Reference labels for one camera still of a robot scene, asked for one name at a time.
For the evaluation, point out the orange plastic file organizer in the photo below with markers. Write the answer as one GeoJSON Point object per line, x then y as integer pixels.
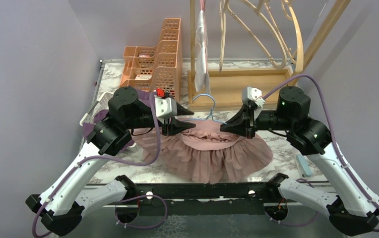
{"type": "Point", "coordinates": [159, 66]}

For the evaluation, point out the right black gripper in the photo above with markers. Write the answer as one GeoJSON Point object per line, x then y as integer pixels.
{"type": "Point", "coordinates": [238, 123]}

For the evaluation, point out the pink wire hanger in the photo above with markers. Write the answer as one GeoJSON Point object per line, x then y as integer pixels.
{"type": "Point", "coordinates": [202, 5]}

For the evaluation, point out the wooden hanger rack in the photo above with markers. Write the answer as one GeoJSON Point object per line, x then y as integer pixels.
{"type": "Point", "coordinates": [236, 83]}

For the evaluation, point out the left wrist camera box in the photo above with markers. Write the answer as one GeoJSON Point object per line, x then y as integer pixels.
{"type": "Point", "coordinates": [165, 108]}

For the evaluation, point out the blue wire hanger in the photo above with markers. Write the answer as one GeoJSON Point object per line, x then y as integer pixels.
{"type": "Point", "coordinates": [211, 106]}

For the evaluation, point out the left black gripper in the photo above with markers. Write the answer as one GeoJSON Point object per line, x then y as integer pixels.
{"type": "Point", "coordinates": [175, 127]}

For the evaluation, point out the purple cloth under pile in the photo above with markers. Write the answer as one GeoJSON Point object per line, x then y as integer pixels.
{"type": "Point", "coordinates": [101, 113]}

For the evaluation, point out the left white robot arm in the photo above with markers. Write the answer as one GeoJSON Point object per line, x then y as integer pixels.
{"type": "Point", "coordinates": [63, 205]}

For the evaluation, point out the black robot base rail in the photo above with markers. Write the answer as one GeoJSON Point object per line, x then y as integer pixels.
{"type": "Point", "coordinates": [191, 199]}

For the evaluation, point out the white plastic basket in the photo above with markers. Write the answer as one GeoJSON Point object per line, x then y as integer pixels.
{"type": "Point", "coordinates": [100, 104]}

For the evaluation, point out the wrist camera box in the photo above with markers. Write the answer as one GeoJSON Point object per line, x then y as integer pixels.
{"type": "Point", "coordinates": [251, 96]}
{"type": "Point", "coordinates": [165, 108]}

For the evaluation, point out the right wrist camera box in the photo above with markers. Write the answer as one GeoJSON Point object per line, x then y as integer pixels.
{"type": "Point", "coordinates": [251, 96]}

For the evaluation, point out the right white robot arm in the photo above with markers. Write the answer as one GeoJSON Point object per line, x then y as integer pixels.
{"type": "Point", "coordinates": [353, 208]}

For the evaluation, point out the pink clothes pile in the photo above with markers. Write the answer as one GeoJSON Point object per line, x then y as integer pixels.
{"type": "Point", "coordinates": [204, 154]}

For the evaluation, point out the light blue small block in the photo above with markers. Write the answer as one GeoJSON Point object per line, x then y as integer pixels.
{"type": "Point", "coordinates": [303, 166]}

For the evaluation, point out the white skirt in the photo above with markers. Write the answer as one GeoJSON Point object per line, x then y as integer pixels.
{"type": "Point", "coordinates": [201, 78]}

